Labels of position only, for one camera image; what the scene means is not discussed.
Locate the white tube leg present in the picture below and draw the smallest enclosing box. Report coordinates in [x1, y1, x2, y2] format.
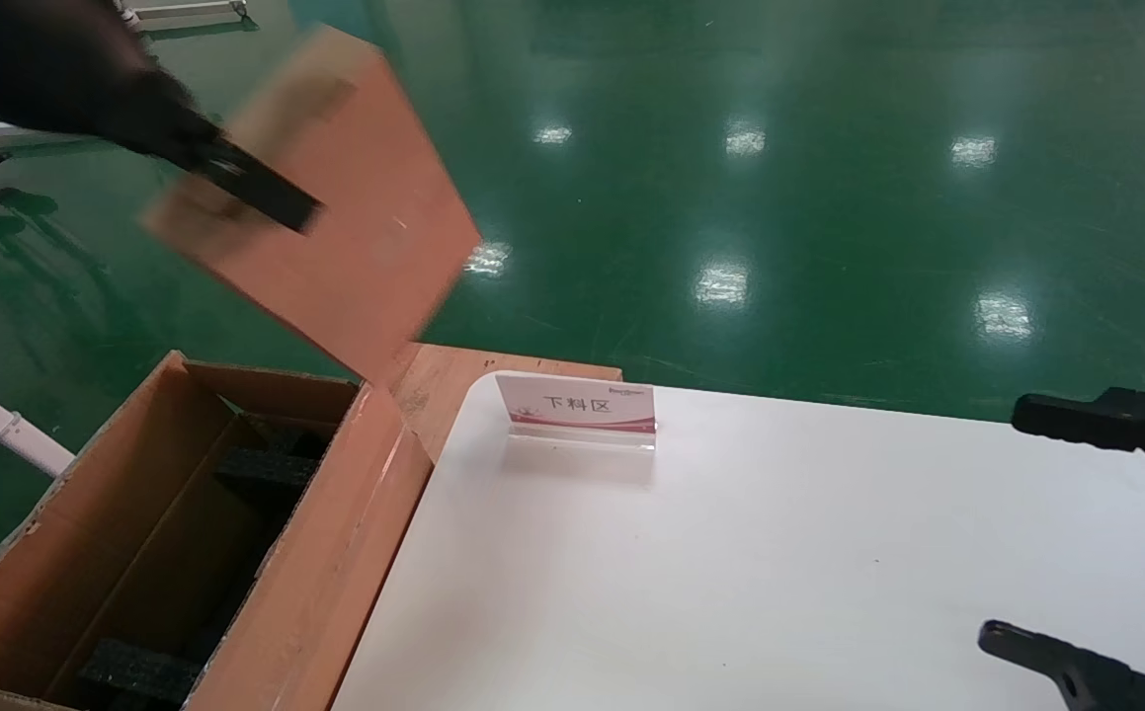
[0, 365, 76, 477]

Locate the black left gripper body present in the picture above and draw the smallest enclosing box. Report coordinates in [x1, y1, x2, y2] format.
[0, 0, 222, 169]

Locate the wooden pallet under table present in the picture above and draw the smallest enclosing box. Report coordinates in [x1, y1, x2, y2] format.
[389, 341, 624, 465]

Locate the small cardboard box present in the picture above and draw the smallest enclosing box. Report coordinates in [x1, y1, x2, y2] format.
[142, 25, 482, 384]

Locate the pink acrylic table sign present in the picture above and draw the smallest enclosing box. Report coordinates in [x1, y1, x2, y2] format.
[495, 371, 658, 453]

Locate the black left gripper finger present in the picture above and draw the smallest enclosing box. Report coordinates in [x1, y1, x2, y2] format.
[187, 133, 324, 235]

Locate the large cardboard box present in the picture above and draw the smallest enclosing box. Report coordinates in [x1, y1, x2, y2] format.
[0, 351, 435, 711]

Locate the black foam insert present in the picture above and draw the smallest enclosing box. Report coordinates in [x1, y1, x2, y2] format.
[214, 444, 321, 495]
[78, 637, 205, 710]

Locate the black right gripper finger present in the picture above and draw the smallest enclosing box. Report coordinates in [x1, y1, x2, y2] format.
[1012, 387, 1145, 492]
[978, 620, 1145, 711]

